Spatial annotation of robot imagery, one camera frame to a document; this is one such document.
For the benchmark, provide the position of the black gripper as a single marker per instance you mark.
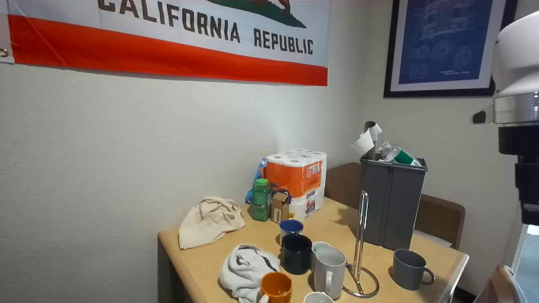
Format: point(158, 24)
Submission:
point(528, 169)

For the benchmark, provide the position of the white terry towel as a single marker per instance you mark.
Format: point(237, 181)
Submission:
point(245, 272)

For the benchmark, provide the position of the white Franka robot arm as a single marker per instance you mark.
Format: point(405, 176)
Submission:
point(520, 56)

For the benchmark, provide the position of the grey mug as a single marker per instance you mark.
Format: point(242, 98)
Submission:
point(409, 270)

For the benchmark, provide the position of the nearly empty paper towel roll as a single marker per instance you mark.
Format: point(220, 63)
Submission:
point(365, 144)

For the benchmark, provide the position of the chrome paper towel holder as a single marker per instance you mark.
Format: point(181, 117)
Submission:
point(363, 213)

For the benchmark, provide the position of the white mug green interior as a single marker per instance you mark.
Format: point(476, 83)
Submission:
point(321, 246)

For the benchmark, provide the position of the tall white mug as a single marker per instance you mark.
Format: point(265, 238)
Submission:
point(329, 275)

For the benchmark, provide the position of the orange paper towel pack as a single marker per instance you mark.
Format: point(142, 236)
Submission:
point(296, 177)

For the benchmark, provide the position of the blue and white mug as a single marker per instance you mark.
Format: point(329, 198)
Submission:
point(291, 226)

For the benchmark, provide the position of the black mug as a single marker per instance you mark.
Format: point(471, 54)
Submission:
point(296, 258)

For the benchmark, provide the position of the orange mug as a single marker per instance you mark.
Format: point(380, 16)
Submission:
point(277, 288)

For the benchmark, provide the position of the brown chair backrest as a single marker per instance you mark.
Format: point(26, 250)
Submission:
point(441, 219)

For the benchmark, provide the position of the pale chair backrest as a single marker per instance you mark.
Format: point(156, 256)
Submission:
point(503, 287)

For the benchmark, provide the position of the clear bottle green label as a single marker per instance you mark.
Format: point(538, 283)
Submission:
point(405, 157)

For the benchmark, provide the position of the grey plastic bin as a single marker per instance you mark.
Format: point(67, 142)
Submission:
point(393, 203)

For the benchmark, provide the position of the framed blueprint poster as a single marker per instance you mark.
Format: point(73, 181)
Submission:
point(444, 44)

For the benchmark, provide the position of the blue spray bottle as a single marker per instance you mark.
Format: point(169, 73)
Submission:
point(260, 167)

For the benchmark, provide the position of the green plastic bottle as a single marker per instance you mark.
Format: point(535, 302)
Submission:
point(260, 199)

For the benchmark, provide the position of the cream cloth tote bag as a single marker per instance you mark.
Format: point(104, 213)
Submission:
point(208, 221)

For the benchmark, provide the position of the California Republic flag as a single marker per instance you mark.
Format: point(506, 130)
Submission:
point(169, 51)

